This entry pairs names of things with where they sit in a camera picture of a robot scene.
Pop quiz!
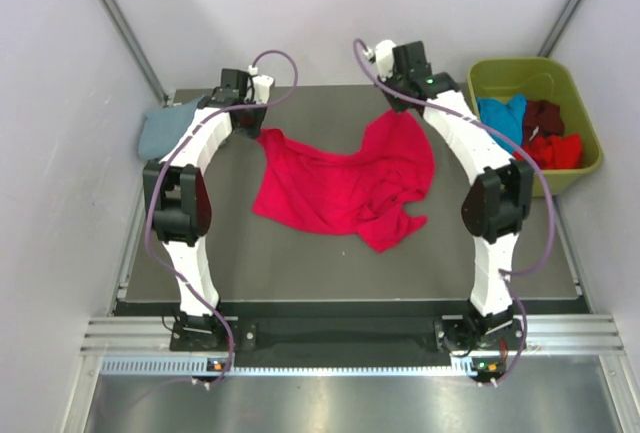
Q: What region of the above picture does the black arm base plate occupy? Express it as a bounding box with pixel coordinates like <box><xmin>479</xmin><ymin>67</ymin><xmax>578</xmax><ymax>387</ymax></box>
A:
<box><xmin>169</xmin><ymin>315</ymin><xmax>525</xmax><ymax>367</ymax></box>

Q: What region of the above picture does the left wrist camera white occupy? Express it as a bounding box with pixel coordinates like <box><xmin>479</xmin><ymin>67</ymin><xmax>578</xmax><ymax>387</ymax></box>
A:
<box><xmin>246</xmin><ymin>65</ymin><xmax>275</xmax><ymax>104</ymax></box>

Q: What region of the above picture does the left corner aluminium post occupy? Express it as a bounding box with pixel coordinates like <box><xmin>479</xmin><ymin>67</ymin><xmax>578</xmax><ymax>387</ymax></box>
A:
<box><xmin>99</xmin><ymin>0</ymin><xmax>169</xmax><ymax>105</ymax></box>

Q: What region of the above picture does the corner aluminium post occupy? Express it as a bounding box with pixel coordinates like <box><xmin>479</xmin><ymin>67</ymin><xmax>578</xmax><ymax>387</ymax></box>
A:
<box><xmin>537</xmin><ymin>0</ymin><xmax>585</xmax><ymax>58</ymax></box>
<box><xmin>99</xmin><ymin>0</ymin><xmax>169</xmax><ymax>105</ymax></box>

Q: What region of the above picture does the grey slotted cable duct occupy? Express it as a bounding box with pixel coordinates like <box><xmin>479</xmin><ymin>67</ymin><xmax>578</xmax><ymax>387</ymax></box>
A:
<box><xmin>100</xmin><ymin>356</ymin><xmax>506</xmax><ymax>378</ymax></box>

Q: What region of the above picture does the folded grey-blue t-shirt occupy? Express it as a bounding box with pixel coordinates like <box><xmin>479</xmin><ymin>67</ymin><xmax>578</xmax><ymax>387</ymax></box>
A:
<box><xmin>137</xmin><ymin>96</ymin><xmax>204</xmax><ymax>161</ymax></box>

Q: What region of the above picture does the purple cable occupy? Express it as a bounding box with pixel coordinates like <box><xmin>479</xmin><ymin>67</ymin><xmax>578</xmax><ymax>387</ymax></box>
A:
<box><xmin>352</xmin><ymin>37</ymin><xmax>557</xmax><ymax>387</ymax></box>
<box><xmin>143</xmin><ymin>49</ymin><xmax>300</xmax><ymax>386</ymax></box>

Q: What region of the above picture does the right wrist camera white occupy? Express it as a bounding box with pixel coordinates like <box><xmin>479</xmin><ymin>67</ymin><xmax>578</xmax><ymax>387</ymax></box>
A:
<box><xmin>365</xmin><ymin>40</ymin><xmax>396</xmax><ymax>81</ymax></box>

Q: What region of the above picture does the dark maroon t-shirt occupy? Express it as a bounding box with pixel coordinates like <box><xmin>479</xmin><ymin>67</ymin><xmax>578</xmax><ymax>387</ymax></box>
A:
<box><xmin>522</xmin><ymin>100</ymin><xmax>565</xmax><ymax>145</ymax></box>

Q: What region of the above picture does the right corner aluminium post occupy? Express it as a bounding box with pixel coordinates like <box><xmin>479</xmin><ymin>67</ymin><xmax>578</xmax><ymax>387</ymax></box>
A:
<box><xmin>537</xmin><ymin>0</ymin><xmax>585</xmax><ymax>58</ymax></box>

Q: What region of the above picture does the aluminium front rail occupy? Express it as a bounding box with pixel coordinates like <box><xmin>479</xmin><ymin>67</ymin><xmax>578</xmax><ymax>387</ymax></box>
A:
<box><xmin>81</xmin><ymin>314</ymin><xmax>624</xmax><ymax>356</ymax></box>

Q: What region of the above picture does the cyan blue t-shirt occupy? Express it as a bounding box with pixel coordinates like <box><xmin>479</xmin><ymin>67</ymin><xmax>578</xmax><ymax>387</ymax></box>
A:
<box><xmin>476</xmin><ymin>94</ymin><xmax>527</xmax><ymax>146</ymax></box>

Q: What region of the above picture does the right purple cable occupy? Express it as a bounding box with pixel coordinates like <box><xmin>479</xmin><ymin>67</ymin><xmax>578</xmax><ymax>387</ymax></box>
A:
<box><xmin>352</xmin><ymin>37</ymin><xmax>557</xmax><ymax>387</ymax></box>

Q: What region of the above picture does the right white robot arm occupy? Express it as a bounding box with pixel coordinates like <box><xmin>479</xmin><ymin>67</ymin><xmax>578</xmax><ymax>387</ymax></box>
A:
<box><xmin>371</xmin><ymin>40</ymin><xmax>533</xmax><ymax>356</ymax></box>

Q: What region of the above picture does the bright red t-shirt in bin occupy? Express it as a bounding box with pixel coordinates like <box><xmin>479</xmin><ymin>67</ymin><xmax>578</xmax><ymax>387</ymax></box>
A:
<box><xmin>522</xmin><ymin>134</ymin><xmax>583</xmax><ymax>170</ymax></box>

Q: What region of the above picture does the crimson red t-shirt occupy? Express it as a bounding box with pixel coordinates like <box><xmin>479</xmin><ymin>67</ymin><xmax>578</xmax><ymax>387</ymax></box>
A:
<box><xmin>253</xmin><ymin>110</ymin><xmax>436</xmax><ymax>253</ymax></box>

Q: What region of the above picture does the olive green plastic bin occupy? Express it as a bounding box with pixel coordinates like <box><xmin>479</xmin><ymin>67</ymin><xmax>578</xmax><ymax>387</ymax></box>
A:
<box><xmin>467</xmin><ymin>57</ymin><xmax>602</xmax><ymax>196</ymax></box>

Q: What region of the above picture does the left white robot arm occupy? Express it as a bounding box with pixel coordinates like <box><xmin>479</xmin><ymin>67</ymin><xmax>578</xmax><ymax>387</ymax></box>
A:
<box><xmin>143</xmin><ymin>66</ymin><xmax>275</xmax><ymax>352</ymax></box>

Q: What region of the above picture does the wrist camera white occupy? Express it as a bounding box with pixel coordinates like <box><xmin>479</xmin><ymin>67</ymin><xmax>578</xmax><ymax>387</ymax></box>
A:
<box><xmin>365</xmin><ymin>40</ymin><xmax>396</xmax><ymax>81</ymax></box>
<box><xmin>246</xmin><ymin>65</ymin><xmax>275</xmax><ymax>104</ymax></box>

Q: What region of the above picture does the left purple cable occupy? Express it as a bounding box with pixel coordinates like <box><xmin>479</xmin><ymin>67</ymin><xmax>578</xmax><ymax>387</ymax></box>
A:
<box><xmin>143</xmin><ymin>49</ymin><xmax>300</xmax><ymax>386</ymax></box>

